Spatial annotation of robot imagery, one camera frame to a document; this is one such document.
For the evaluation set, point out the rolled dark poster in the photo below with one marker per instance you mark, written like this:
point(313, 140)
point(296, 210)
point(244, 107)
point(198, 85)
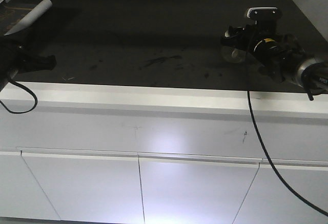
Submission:
point(18, 17)

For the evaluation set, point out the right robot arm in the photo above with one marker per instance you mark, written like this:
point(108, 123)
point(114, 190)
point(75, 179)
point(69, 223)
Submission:
point(311, 74)

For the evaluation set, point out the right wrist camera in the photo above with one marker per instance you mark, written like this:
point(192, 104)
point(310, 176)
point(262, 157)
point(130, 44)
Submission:
point(263, 13)

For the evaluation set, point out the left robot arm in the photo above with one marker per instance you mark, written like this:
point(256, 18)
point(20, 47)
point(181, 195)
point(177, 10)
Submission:
point(16, 59)

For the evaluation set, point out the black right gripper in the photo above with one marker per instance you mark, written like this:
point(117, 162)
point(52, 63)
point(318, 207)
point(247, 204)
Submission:
point(279, 55)

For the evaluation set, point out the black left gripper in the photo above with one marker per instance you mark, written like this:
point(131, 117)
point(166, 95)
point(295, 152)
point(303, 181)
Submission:
point(30, 62)

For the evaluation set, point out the glass jar with white lid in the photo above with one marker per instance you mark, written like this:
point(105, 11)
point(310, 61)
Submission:
point(229, 53)

